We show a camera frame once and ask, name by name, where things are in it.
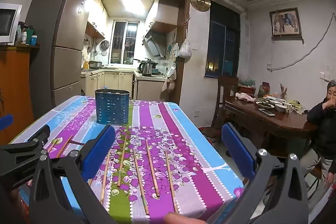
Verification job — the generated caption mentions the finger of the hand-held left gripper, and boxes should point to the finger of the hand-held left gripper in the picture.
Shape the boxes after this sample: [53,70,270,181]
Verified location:
[0,124,51,189]
[0,114,14,133]

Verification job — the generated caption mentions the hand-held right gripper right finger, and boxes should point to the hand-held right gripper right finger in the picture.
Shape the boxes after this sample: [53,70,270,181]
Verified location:
[221,123,310,224]

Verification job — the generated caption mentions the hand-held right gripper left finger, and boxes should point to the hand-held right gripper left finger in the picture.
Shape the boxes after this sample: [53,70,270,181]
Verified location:
[28,124,116,224]

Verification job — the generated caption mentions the blue perforated utensil holder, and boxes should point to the blue perforated utensil holder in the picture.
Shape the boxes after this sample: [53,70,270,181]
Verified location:
[94,89,131,125]

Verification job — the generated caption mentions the row of wooden chopsticks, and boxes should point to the row of wooden chopsticks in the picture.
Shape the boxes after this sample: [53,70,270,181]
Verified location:
[47,134,179,215]

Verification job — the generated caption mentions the person's right hand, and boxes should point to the person's right hand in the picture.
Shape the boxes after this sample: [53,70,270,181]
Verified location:
[164,212,209,224]

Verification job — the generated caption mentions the orange wooden cabinet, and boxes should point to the orange wooden cabinet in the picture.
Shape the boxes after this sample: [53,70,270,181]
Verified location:
[0,44,40,144]

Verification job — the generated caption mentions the dark wooden dining table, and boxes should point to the dark wooden dining table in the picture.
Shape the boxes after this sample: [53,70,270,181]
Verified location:
[224,94,319,157]

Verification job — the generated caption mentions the pink cloth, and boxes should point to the pink cloth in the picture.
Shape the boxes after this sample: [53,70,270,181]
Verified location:
[235,92,256,103]

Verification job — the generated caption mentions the purple floral striped tablecloth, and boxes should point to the purple floral striped tablecloth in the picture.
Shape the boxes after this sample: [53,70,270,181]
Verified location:
[9,95,245,224]

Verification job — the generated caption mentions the dark wooden chair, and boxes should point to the dark wooden chair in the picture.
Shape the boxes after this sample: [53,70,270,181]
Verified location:
[211,75,239,137]

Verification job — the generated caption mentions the glass jar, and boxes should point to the glass jar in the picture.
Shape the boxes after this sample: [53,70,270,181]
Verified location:
[257,81,271,99]

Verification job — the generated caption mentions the beige kitchen base cabinets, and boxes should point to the beige kitchen base cabinets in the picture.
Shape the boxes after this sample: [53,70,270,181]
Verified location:
[80,69,169,102]

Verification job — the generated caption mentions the cup of chopsticks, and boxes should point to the cup of chopsticks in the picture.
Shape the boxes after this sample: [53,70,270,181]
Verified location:
[278,83,288,99]

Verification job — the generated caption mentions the steel electric kettle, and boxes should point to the steel electric kettle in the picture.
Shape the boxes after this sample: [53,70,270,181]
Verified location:
[138,61,153,77]

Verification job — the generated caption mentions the hanging cloth bags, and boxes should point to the hanging cloth bags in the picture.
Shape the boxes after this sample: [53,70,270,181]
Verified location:
[161,63,177,94]

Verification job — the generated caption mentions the white microwave oven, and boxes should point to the white microwave oven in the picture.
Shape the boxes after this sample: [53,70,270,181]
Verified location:
[0,3,23,46]

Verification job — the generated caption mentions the black wok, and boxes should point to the black wok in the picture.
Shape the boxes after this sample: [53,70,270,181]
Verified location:
[133,58,159,67]

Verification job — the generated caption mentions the grey refrigerator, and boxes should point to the grey refrigerator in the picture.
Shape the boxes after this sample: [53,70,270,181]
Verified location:
[26,0,94,110]

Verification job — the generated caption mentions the dark barred window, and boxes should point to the dark barred window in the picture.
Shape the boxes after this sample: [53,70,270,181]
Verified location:
[204,0,241,80]

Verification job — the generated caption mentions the white plastic bag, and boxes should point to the white plastic bag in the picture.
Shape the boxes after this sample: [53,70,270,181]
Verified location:
[177,38,193,59]

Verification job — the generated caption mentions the kitchen window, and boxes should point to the kitchen window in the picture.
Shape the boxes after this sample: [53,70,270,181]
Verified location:
[111,20,139,65]

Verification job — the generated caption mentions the steel range hood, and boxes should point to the steel range hood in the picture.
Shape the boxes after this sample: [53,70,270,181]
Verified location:
[142,29,168,59]

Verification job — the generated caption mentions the framed elephant picture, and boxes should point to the framed elephant picture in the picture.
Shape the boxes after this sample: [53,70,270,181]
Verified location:
[269,7,302,40]

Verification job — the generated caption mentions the kitchen ceiling light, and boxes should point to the kitchen ceiling light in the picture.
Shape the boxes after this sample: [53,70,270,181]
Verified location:
[121,0,148,15]

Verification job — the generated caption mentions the white wall cable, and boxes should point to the white wall cable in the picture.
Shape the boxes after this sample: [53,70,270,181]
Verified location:
[267,12,336,72]

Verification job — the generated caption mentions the wooden wall cabinet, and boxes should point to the wooden wall cabinet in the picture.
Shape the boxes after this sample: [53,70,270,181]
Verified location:
[149,3,179,36]
[85,0,106,40]

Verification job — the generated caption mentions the round gold wall clock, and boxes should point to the round gold wall clock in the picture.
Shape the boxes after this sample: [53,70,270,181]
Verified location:
[190,0,211,11]

